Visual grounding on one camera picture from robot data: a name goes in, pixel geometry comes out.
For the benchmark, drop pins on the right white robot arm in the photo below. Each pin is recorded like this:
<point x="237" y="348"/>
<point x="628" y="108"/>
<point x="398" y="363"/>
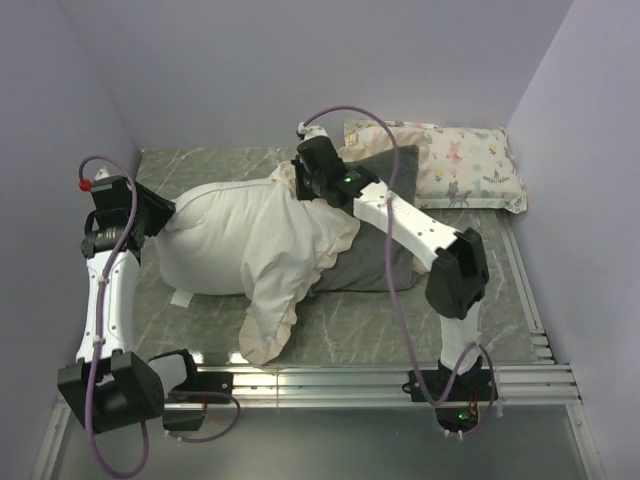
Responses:
<point x="455" y="260"/>

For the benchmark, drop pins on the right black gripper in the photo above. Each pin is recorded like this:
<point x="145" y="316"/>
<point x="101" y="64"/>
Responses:
<point x="301" y="193"/>

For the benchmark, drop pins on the white pillow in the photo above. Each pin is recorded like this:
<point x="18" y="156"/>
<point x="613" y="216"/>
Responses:
<point x="224" y="236"/>

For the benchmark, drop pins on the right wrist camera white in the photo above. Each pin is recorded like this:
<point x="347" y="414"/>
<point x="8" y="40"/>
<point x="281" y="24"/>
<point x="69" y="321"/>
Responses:
<point x="306" y="132"/>

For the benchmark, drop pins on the grey pillowcase with cream ruffle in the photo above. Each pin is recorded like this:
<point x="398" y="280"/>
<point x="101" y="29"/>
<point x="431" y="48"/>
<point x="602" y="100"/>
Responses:
<point x="294" y="248"/>

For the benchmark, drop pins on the floral patterned pillow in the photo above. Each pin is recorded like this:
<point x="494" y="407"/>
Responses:
<point x="457" y="167"/>

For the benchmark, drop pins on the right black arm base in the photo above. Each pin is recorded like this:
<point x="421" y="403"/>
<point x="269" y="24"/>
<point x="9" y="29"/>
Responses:
<point x="460" y="414"/>

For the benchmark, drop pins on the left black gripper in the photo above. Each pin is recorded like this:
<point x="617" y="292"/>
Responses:
<point x="162" y="208"/>

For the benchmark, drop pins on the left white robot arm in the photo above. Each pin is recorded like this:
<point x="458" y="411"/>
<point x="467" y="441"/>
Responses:
<point x="109" y="386"/>

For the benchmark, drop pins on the aluminium front rail frame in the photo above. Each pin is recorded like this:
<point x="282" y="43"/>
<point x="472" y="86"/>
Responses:
<point x="358" y="422"/>

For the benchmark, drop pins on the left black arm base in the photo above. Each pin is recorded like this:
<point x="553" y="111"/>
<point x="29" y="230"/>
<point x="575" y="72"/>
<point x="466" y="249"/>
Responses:
<point x="210" y="390"/>

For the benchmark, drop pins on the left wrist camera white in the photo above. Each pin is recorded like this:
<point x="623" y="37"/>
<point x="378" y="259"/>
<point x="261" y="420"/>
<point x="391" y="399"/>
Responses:
<point x="102" y="177"/>

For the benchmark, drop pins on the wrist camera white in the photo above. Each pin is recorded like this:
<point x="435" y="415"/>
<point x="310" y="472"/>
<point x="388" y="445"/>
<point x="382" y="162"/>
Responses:
<point x="102" y="177"/>
<point x="306" y="132"/>

